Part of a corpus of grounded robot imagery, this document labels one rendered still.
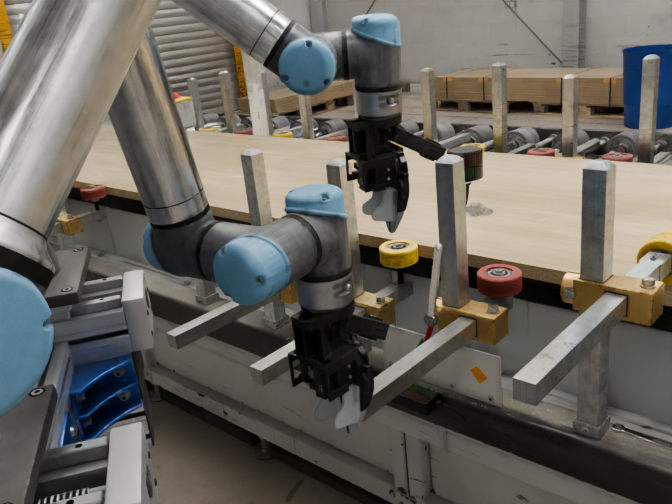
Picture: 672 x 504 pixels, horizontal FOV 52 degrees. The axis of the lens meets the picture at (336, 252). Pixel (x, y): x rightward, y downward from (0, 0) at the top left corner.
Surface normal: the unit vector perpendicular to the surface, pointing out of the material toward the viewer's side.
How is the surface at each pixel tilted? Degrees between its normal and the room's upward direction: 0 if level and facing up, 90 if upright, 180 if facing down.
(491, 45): 90
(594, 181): 90
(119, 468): 0
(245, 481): 0
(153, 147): 98
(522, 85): 90
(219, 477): 0
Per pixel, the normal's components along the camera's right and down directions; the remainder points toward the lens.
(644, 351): -0.66, 0.32
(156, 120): 0.51, 0.32
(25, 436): -0.11, -0.93
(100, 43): 0.73, 0.05
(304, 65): -0.02, 0.35
